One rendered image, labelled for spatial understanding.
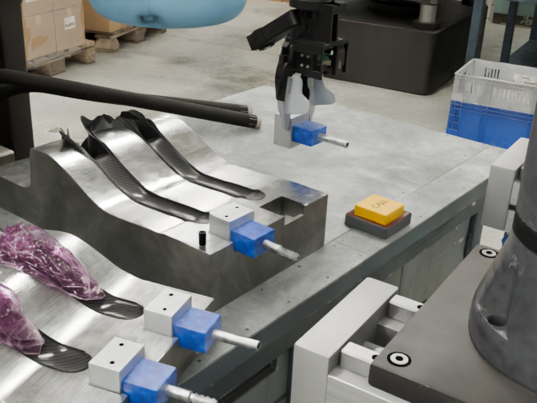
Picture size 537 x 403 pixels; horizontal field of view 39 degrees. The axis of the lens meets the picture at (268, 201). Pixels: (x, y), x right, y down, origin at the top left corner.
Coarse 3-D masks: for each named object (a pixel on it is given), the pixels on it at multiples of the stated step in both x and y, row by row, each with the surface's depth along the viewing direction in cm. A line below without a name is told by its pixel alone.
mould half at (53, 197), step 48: (48, 144) 116; (144, 144) 121; (192, 144) 126; (0, 192) 124; (48, 192) 115; (96, 192) 109; (192, 192) 114; (288, 192) 114; (96, 240) 111; (144, 240) 103; (192, 240) 99; (288, 240) 109; (192, 288) 100; (240, 288) 103
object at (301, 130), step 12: (276, 120) 126; (300, 120) 126; (276, 132) 127; (288, 132) 125; (300, 132) 124; (312, 132) 123; (324, 132) 125; (276, 144) 128; (288, 144) 126; (300, 144) 128; (312, 144) 124; (336, 144) 122; (348, 144) 122
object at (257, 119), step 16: (96, 96) 152; (112, 96) 153; (128, 96) 154; (144, 96) 156; (176, 112) 158; (192, 112) 159; (208, 112) 160; (224, 112) 162; (240, 112) 164; (256, 128) 166
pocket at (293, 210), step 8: (272, 200) 111; (280, 200) 113; (288, 200) 112; (264, 208) 110; (272, 208) 112; (280, 208) 113; (288, 208) 112; (296, 208) 111; (288, 216) 112; (296, 216) 110
